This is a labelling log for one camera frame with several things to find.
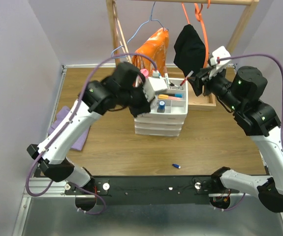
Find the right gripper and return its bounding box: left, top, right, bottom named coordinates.
left=187, top=63, right=243, bottom=112

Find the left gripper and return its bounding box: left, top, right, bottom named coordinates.
left=118, top=82, right=157, bottom=118

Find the red clear pen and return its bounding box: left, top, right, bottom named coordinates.
left=177, top=71, right=193, bottom=90

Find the black teal highlighter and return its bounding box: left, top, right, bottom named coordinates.
left=166, top=93, right=183, bottom=98

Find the blue lid small jar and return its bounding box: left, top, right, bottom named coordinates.
left=157, top=100, right=165, bottom=113

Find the yellow pink highlighter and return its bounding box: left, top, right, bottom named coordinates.
left=157, top=94, right=182, bottom=101

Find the black white thin marker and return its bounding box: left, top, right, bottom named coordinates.
left=168, top=82, right=178, bottom=87

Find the pink lid pen tube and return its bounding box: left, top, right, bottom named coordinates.
left=140, top=68, right=149, bottom=79

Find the small blue cap piece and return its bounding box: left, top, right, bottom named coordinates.
left=172, top=164, right=181, bottom=169

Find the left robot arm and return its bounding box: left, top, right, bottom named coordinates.
left=27, top=62, right=155, bottom=194

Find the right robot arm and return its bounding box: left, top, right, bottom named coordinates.
left=188, top=66, right=283, bottom=213

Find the wooden clothes rack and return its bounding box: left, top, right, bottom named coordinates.
left=105, top=0, right=259, bottom=111

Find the white drawer organizer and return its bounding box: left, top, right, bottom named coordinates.
left=134, top=78, right=189, bottom=137

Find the black garment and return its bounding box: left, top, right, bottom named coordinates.
left=173, top=24, right=210, bottom=79

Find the orange patterned cloth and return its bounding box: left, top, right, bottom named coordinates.
left=132, top=28, right=169, bottom=75

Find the purple folded cloth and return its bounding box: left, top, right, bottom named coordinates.
left=48, top=106, right=90, bottom=151

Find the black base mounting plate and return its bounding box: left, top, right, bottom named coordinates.
left=64, top=175, right=235, bottom=210

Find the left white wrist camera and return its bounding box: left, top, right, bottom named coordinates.
left=143, top=70, right=168, bottom=102

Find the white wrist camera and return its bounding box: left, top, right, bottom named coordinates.
left=143, top=70, right=168, bottom=102
left=209, top=46, right=231, bottom=79

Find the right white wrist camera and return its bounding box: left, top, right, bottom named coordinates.
left=209, top=46, right=231, bottom=79

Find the blue wire hanger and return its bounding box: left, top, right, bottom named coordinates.
left=111, top=1, right=169, bottom=59

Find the orange strap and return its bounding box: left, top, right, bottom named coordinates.
left=181, top=0, right=211, bottom=67

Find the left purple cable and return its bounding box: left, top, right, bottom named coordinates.
left=24, top=53, right=158, bottom=197

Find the aluminium frame rail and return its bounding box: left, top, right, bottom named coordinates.
left=23, top=173, right=283, bottom=197

